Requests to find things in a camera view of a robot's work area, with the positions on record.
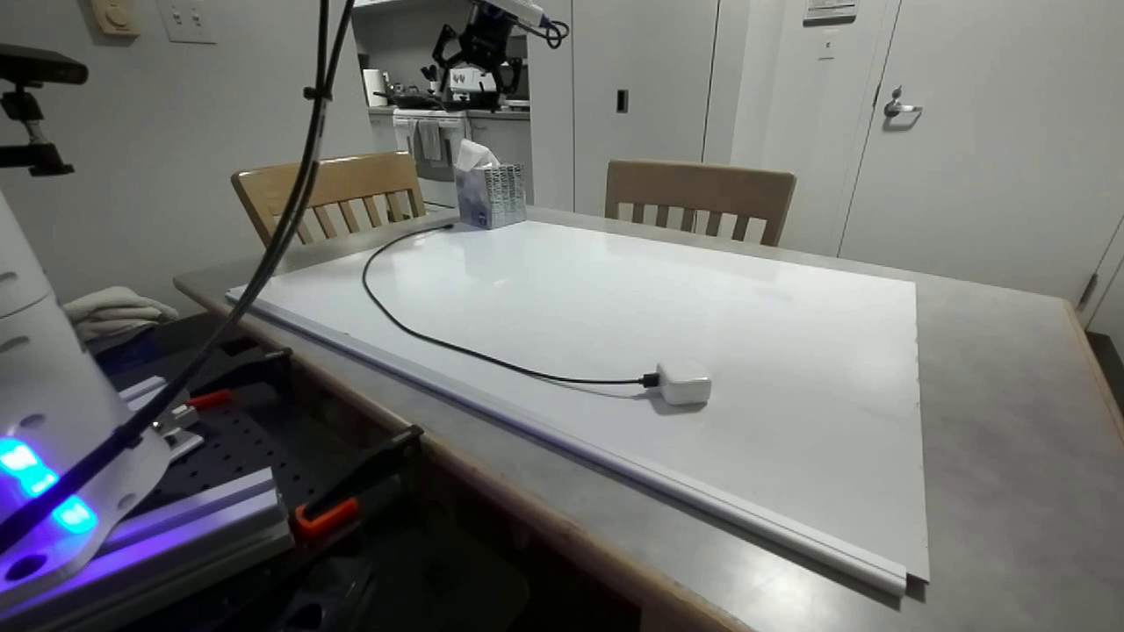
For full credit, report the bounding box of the aluminium extrusion rail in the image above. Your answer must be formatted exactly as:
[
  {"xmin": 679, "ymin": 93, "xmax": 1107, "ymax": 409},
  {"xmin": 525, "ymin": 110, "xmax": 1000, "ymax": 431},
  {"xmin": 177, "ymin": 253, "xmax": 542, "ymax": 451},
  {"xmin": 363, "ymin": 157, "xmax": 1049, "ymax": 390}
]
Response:
[{"xmin": 0, "ymin": 462, "xmax": 292, "ymax": 626}]

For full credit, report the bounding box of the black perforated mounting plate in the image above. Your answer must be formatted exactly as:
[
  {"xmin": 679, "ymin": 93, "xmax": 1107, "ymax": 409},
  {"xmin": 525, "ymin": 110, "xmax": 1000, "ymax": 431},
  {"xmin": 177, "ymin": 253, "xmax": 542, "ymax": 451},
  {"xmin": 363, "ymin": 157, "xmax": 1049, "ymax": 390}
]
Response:
[{"xmin": 93, "ymin": 309, "xmax": 416, "ymax": 520}]

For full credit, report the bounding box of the silver door lever handle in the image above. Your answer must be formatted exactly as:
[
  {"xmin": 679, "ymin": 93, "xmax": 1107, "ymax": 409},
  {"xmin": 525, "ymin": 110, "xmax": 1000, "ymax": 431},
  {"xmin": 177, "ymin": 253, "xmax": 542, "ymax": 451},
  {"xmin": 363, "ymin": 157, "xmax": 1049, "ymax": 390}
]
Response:
[{"xmin": 878, "ymin": 86, "xmax": 927, "ymax": 132}]

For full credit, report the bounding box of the white wall outlet plate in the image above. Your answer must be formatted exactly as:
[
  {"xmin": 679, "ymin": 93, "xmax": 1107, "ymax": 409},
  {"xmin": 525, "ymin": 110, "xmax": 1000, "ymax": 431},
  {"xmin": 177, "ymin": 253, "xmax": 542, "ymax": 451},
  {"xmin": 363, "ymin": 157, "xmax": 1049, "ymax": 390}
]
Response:
[{"xmin": 157, "ymin": 0, "xmax": 221, "ymax": 49}]

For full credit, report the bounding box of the blue tissue box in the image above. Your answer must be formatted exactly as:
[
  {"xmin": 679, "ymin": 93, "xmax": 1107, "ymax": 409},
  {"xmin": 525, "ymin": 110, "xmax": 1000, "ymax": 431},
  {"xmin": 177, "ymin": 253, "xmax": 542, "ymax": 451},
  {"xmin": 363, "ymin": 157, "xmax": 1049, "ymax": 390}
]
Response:
[{"xmin": 450, "ymin": 138, "xmax": 530, "ymax": 233}]

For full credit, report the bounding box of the white charger plug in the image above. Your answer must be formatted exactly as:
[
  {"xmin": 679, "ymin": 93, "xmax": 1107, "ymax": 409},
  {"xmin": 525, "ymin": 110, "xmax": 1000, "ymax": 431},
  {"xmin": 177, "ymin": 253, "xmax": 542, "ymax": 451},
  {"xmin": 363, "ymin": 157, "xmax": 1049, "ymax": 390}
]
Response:
[{"xmin": 652, "ymin": 361, "xmax": 715, "ymax": 415}]

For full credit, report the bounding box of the white kitchen stove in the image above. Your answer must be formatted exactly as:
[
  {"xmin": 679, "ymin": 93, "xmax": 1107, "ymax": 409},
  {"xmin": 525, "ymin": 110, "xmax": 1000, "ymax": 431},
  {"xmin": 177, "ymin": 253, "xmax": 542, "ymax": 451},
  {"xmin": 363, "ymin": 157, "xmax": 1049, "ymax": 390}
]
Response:
[{"xmin": 386, "ymin": 102, "xmax": 474, "ymax": 185}]

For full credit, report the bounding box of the black clamp orange handle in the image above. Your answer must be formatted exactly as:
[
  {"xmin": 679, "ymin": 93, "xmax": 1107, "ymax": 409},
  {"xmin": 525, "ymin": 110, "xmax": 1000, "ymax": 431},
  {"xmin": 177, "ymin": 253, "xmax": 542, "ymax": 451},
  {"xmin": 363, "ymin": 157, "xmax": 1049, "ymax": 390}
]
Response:
[
  {"xmin": 288, "ymin": 426, "xmax": 425, "ymax": 555},
  {"xmin": 172, "ymin": 385, "xmax": 240, "ymax": 418}
]

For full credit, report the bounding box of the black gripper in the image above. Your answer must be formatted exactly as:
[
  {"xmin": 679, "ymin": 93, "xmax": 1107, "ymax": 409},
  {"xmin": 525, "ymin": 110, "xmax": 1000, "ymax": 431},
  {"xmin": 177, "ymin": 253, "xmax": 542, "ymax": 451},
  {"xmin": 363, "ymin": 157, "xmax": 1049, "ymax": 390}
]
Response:
[{"xmin": 427, "ymin": 4, "xmax": 527, "ymax": 97}]

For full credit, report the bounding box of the wooden slat back chair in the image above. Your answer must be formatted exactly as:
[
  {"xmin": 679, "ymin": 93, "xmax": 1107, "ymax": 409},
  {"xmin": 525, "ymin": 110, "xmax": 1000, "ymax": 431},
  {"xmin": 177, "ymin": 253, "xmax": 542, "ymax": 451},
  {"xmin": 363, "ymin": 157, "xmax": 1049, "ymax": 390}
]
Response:
[
  {"xmin": 602, "ymin": 157, "xmax": 800, "ymax": 251},
  {"xmin": 230, "ymin": 146, "xmax": 432, "ymax": 259}
]

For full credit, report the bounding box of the large white board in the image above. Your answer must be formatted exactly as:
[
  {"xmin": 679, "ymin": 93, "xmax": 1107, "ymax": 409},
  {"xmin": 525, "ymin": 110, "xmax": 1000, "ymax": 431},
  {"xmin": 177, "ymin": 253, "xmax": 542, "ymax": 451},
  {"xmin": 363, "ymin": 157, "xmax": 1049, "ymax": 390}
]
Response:
[{"xmin": 226, "ymin": 217, "xmax": 934, "ymax": 604}]

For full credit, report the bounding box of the black charger cable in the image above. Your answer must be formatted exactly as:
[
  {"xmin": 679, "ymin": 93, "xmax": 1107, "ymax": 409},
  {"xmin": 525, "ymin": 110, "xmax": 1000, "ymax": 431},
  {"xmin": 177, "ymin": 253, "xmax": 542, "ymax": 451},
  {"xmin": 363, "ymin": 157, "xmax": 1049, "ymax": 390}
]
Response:
[{"xmin": 357, "ymin": 223, "xmax": 664, "ymax": 395}]

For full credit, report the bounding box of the white microwave oven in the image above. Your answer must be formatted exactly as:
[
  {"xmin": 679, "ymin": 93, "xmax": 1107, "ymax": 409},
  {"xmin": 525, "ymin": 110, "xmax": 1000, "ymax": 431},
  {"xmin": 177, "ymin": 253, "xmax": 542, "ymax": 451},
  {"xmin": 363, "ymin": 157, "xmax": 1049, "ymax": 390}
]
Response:
[{"xmin": 447, "ymin": 62, "xmax": 504, "ymax": 102}]

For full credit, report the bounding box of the black camera on stand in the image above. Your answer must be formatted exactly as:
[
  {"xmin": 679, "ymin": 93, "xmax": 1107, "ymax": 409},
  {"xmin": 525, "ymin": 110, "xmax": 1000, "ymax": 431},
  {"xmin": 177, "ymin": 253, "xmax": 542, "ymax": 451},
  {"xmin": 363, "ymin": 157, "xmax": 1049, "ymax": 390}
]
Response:
[{"xmin": 0, "ymin": 41, "xmax": 93, "ymax": 179}]

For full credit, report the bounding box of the white robot base blue light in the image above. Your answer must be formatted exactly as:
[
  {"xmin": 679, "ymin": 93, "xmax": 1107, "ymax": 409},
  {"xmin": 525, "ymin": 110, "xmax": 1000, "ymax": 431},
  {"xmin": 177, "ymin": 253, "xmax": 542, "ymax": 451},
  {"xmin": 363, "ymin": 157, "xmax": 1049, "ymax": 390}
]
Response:
[{"xmin": 0, "ymin": 190, "xmax": 179, "ymax": 591}]

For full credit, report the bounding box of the plain white door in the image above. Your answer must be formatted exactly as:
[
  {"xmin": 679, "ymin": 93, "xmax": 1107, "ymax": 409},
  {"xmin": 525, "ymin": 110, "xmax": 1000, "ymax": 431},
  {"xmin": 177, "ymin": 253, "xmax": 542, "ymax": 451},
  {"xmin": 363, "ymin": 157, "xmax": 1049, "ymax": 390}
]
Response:
[{"xmin": 570, "ymin": 0, "xmax": 721, "ymax": 223}]

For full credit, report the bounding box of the white bundled cloth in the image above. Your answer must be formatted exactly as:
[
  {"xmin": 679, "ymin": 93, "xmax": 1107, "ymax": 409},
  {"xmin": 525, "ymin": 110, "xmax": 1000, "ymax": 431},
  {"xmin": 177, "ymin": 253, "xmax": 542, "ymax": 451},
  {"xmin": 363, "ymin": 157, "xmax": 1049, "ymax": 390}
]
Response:
[{"xmin": 59, "ymin": 283, "xmax": 183, "ymax": 350}]

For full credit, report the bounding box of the round beige thermostat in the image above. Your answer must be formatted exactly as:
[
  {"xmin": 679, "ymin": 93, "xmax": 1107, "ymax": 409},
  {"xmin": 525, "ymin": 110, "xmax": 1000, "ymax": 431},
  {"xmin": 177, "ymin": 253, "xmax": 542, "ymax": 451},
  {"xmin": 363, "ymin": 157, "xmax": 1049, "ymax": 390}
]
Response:
[{"xmin": 77, "ymin": 0, "xmax": 148, "ymax": 49}]

